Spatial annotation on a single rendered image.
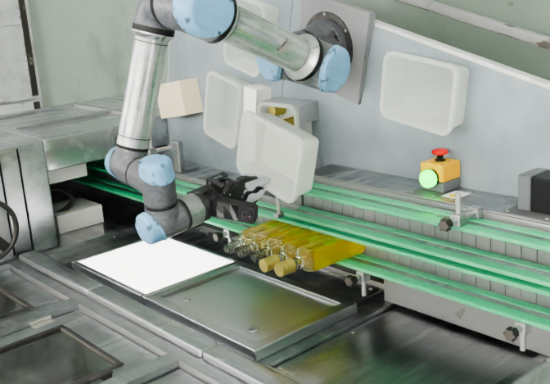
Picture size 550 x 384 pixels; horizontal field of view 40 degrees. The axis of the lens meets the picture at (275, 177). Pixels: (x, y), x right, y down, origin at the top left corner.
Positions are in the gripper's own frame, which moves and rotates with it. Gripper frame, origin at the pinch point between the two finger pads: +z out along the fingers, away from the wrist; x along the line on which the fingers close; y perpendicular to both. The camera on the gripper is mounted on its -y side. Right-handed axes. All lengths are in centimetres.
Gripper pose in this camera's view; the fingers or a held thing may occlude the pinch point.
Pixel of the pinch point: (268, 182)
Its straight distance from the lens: 189.3
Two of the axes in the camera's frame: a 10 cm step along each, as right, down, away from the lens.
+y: -6.6, -3.6, 6.6
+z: 7.5, -3.2, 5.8
